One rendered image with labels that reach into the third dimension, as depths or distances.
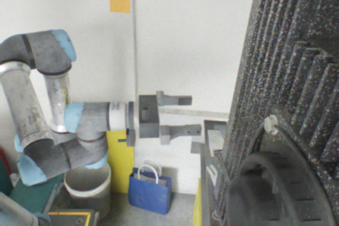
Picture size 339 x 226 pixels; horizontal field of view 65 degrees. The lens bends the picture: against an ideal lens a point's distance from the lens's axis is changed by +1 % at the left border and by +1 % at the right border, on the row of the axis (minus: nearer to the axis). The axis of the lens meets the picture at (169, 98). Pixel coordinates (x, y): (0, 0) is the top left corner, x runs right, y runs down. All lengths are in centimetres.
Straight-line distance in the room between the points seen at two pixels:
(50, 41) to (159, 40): 68
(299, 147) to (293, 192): 7
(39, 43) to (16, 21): 71
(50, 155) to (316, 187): 57
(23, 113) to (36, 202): 54
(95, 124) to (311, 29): 50
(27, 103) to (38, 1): 82
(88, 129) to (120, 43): 82
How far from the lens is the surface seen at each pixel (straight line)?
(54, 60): 95
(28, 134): 76
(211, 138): 153
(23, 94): 82
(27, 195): 128
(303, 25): 49
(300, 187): 43
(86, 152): 73
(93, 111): 67
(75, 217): 166
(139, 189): 186
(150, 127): 64
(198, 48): 146
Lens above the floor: 166
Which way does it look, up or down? 32 degrees down
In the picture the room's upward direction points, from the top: 3 degrees clockwise
